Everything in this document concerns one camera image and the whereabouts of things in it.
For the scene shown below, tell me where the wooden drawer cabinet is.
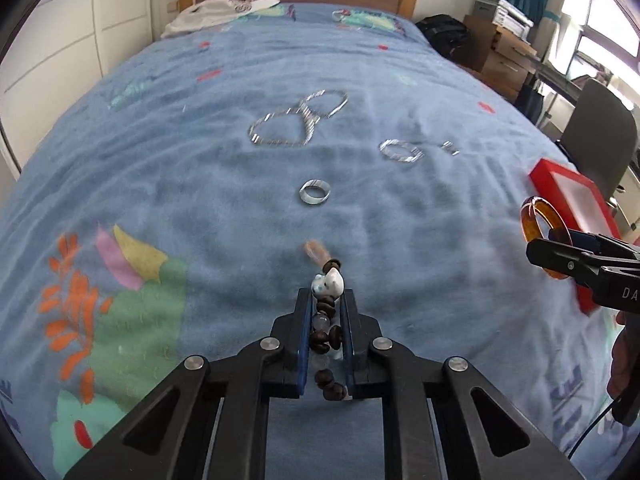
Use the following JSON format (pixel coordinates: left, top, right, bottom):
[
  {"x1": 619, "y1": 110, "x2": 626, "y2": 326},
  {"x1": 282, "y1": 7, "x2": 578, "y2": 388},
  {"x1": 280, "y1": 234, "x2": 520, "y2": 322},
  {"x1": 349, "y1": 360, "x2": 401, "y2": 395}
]
[{"x1": 462, "y1": 14, "x2": 538, "y2": 103}]

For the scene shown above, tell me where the red box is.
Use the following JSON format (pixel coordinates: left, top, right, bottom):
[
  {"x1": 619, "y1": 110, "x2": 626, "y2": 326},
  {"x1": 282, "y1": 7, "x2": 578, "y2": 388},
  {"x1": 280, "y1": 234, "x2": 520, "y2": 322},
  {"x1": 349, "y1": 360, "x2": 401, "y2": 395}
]
[{"x1": 529, "y1": 158, "x2": 626, "y2": 316}]

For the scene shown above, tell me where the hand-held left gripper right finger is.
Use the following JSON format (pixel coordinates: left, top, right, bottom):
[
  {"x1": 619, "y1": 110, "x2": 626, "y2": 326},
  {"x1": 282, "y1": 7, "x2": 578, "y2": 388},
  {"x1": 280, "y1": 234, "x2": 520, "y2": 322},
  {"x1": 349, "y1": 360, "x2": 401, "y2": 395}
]
[{"x1": 340, "y1": 287, "x2": 586, "y2": 480}]

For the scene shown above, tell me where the black backpack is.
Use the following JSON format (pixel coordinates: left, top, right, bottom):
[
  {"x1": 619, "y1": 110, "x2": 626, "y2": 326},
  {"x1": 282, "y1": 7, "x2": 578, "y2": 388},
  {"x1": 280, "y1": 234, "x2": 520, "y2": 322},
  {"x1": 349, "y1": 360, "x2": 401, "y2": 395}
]
[{"x1": 415, "y1": 14, "x2": 471, "y2": 58}]

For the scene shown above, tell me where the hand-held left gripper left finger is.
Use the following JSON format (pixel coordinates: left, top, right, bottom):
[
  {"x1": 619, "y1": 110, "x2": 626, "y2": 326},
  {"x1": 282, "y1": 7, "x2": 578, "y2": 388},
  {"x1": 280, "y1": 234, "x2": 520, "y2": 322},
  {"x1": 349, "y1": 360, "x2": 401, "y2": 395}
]
[{"x1": 62, "y1": 287, "x2": 308, "y2": 480}]

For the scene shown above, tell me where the white printer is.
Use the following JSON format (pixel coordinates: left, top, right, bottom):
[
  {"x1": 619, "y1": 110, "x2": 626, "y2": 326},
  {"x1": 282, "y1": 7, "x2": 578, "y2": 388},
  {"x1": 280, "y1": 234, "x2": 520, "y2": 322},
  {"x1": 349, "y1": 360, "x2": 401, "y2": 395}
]
[{"x1": 472, "y1": 0, "x2": 535, "y2": 38}]

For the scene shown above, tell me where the white garment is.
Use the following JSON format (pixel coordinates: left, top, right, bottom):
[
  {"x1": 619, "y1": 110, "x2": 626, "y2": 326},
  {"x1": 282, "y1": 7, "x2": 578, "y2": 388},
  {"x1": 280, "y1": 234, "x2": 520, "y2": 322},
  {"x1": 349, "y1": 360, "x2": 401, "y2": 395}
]
[{"x1": 161, "y1": 0, "x2": 281, "y2": 38}]

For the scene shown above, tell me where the window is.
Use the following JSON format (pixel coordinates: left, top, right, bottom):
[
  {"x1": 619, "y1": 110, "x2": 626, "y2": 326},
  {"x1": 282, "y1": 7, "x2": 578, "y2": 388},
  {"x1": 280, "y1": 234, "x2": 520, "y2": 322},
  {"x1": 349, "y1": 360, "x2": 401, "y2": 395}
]
[{"x1": 560, "y1": 0, "x2": 640, "y2": 91}]

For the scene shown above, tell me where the white wardrobe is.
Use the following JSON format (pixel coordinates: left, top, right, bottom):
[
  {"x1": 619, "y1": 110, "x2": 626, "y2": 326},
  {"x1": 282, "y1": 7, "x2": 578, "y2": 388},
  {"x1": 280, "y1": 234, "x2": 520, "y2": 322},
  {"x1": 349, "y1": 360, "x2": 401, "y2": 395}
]
[{"x1": 0, "y1": 0, "x2": 153, "y2": 171}]

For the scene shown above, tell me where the grey chair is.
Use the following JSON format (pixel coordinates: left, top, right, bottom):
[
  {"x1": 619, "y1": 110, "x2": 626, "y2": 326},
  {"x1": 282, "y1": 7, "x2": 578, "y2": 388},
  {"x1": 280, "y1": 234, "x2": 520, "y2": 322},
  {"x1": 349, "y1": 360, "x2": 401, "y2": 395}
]
[{"x1": 560, "y1": 78, "x2": 640, "y2": 201}]

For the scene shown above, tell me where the person's right hand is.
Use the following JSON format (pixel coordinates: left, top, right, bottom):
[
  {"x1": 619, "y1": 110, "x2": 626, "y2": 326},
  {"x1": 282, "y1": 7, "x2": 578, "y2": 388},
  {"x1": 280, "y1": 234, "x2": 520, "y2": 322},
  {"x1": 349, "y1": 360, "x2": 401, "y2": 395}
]
[{"x1": 607, "y1": 310, "x2": 640, "y2": 402}]

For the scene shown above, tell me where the silver chain necklace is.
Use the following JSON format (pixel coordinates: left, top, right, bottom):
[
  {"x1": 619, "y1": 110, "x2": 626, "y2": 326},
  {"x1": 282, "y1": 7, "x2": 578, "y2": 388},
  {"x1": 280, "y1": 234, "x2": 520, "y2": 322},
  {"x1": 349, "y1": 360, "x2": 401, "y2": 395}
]
[{"x1": 247, "y1": 89, "x2": 350, "y2": 148}]

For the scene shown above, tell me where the small silver chain bracelet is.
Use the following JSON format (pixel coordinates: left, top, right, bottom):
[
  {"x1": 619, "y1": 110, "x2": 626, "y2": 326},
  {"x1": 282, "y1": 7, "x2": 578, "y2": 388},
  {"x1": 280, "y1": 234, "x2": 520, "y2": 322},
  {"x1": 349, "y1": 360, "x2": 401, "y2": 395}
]
[{"x1": 379, "y1": 138, "x2": 425, "y2": 166}]

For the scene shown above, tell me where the amber bangle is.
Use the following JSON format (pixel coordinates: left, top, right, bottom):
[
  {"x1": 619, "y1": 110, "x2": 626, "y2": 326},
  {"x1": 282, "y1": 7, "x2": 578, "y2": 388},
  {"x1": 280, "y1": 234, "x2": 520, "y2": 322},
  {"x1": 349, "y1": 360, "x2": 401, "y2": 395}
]
[{"x1": 520, "y1": 196, "x2": 578, "y2": 281}]

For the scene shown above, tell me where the black bag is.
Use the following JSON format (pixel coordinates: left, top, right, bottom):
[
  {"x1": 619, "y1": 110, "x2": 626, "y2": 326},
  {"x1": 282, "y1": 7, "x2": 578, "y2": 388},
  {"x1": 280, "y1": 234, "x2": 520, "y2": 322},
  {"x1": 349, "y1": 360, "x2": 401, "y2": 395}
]
[{"x1": 517, "y1": 77, "x2": 551, "y2": 126}]

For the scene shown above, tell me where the glass desk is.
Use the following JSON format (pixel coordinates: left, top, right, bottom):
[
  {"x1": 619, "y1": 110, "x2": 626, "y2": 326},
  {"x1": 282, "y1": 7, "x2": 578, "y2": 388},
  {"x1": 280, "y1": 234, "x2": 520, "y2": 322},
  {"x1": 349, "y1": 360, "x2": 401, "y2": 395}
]
[{"x1": 530, "y1": 55, "x2": 586, "y2": 96}]

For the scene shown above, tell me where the black cable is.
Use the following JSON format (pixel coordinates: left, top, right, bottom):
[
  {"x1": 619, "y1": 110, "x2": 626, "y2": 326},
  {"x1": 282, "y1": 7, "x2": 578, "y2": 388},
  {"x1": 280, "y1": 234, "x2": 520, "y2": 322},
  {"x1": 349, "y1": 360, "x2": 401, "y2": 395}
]
[{"x1": 567, "y1": 399, "x2": 617, "y2": 461}]

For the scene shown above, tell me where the beaded bracelet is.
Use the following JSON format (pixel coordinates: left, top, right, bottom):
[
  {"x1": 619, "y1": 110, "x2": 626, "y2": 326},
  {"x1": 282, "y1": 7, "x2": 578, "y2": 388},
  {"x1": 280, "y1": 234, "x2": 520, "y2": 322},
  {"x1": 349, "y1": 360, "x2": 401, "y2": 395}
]
[{"x1": 304, "y1": 240, "x2": 351, "y2": 403}]

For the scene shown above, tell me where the small silver ring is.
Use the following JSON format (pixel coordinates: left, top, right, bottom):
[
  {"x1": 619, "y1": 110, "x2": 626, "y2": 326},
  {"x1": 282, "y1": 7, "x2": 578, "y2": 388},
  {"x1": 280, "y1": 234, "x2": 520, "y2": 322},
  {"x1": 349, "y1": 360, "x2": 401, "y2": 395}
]
[{"x1": 299, "y1": 178, "x2": 332, "y2": 206}]

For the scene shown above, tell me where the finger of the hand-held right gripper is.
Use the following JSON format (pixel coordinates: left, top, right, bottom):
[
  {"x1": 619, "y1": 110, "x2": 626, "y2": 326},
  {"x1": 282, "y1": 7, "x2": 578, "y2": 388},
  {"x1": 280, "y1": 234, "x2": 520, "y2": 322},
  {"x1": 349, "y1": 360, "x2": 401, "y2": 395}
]
[
  {"x1": 526, "y1": 238, "x2": 607, "y2": 282},
  {"x1": 549, "y1": 229, "x2": 640, "y2": 262}
]

